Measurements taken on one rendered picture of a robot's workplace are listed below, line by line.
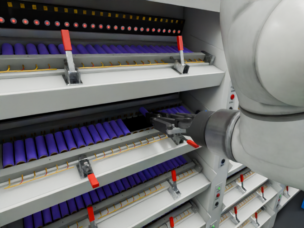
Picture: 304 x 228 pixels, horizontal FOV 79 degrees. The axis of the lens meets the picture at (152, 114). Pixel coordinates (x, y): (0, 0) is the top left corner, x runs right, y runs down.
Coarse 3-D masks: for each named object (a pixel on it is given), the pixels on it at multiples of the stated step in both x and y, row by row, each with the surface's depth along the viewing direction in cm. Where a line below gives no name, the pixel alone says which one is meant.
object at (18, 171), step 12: (144, 132) 51; (156, 132) 52; (96, 144) 45; (108, 144) 45; (120, 144) 47; (144, 144) 50; (60, 156) 40; (72, 156) 41; (96, 156) 43; (108, 156) 44; (12, 168) 36; (24, 168) 36; (36, 168) 37; (48, 168) 39; (0, 180) 35
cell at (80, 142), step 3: (75, 129) 48; (78, 129) 48; (72, 132) 48; (75, 132) 47; (78, 132) 47; (75, 135) 46; (78, 135) 46; (75, 138) 46; (78, 138) 45; (81, 138) 46; (78, 141) 45; (81, 141) 45; (78, 144) 44; (81, 144) 44; (84, 144) 45; (78, 147) 44
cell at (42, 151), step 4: (40, 136) 44; (36, 140) 43; (40, 140) 43; (44, 140) 44; (36, 144) 42; (40, 144) 42; (44, 144) 43; (40, 148) 41; (44, 148) 41; (40, 152) 40; (44, 152) 40; (40, 156) 40
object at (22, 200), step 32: (160, 96) 66; (192, 96) 68; (0, 128) 42; (0, 160) 39; (96, 160) 44; (128, 160) 46; (160, 160) 51; (0, 192) 34; (32, 192) 35; (64, 192) 38; (0, 224) 33
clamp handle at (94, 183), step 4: (84, 164) 39; (84, 168) 39; (88, 168) 39; (88, 172) 38; (88, 176) 36; (92, 176) 36; (92, 180) 35; (96, 180) 35; (92, 184) 34; (96, 184) 34
